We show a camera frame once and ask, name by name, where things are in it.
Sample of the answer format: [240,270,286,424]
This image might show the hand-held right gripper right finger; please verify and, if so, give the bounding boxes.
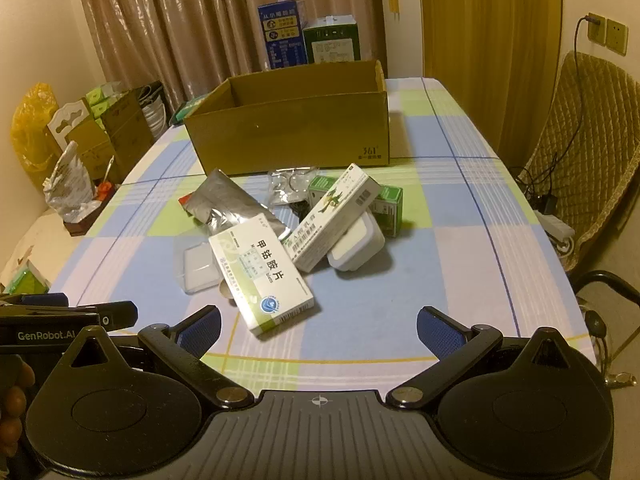
[387,305,576,409]

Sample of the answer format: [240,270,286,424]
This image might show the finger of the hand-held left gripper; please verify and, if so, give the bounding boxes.
[0,292,70,309]
[77,301,138,332]

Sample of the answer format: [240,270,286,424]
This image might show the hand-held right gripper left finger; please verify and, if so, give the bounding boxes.
[60,305,256,411]

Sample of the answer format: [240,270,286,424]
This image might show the clear plastic case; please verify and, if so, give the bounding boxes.
[181,242,223,295]

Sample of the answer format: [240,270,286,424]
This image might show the wide white green medicine box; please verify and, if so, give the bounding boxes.
[207,214,317,338]

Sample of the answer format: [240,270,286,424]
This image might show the white plastic adapter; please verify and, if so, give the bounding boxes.
[326,210,386,273]

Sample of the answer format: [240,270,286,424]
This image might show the silver foil pouch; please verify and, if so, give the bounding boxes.
[178,169,292,243]

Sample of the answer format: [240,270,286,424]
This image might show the long white plant-print medicine box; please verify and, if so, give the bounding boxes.
[281,162,382,273]

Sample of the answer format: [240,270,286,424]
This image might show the clear plastic bag with rings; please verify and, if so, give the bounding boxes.
[266,166,321,206]

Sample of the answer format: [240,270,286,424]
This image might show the checked cloth covered desktop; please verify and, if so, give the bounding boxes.
[0,76,588,401]

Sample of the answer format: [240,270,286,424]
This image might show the person's left hand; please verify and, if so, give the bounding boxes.
[0,362,36,458]

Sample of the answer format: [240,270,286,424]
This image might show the green white packet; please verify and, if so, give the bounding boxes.
[0,260,51,296]

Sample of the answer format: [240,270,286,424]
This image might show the dark wooden tray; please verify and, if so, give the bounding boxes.
[62,182,117,236]

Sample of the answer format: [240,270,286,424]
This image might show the crumpled silvery plastic bag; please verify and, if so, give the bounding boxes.
[42,141,96,221]

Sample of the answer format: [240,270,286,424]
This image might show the white power strip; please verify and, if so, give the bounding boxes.
[535,207,576,256]

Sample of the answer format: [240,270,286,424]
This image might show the yellow plastic bag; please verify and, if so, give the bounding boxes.
[11,82,63,191]

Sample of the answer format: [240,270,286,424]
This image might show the white cardboard hanger flap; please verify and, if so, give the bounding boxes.
[47,99,96,153]

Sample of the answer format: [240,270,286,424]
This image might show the brown storage cardboard box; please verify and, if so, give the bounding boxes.
[67,80,156,183]

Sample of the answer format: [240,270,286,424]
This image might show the light green small packets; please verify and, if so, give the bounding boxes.
[85,85,113,116]

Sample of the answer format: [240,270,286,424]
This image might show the dark bag with white dishes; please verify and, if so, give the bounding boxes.
[142,85,168,136]

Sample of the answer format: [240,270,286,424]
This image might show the dark green flat packet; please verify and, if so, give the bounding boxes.
[170,95,211,126]

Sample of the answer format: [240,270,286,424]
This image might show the yellow wooden door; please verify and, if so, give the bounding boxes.
[417,0,563,161]

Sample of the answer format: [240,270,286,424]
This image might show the beige curtain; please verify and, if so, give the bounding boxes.
[72,0,386,111]

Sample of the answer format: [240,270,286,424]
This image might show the blue milk carton case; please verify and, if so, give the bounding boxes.
[257,0,307,70]

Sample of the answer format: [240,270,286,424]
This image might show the dark green carton case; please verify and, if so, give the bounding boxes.
[302,15,360,65]

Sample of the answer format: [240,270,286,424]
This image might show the black metal chair frame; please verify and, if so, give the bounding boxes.
[572,270,640,386]

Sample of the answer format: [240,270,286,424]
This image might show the black charging cable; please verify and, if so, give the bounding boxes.
[520,15,601,213]

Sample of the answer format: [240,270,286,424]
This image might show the yellow wall socket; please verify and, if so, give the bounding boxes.
[586,11,607,46]
[605,19,629,57]

